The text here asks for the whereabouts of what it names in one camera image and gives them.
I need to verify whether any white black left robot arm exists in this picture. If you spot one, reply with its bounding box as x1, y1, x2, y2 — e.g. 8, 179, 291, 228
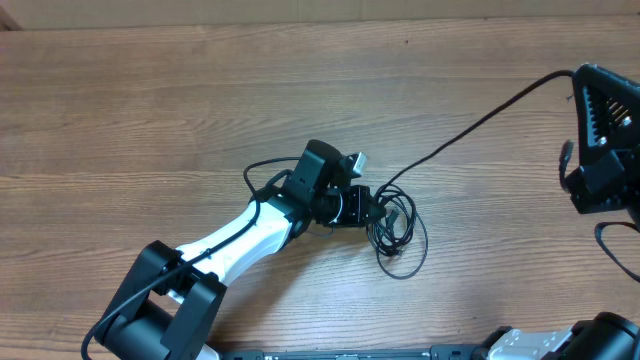
81, 140, 384, 359

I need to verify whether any black round plug cable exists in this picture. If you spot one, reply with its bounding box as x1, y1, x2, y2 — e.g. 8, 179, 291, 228
379, 69, 576, 194

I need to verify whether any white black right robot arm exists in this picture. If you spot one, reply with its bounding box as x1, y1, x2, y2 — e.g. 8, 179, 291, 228
471, 64, 639, 360

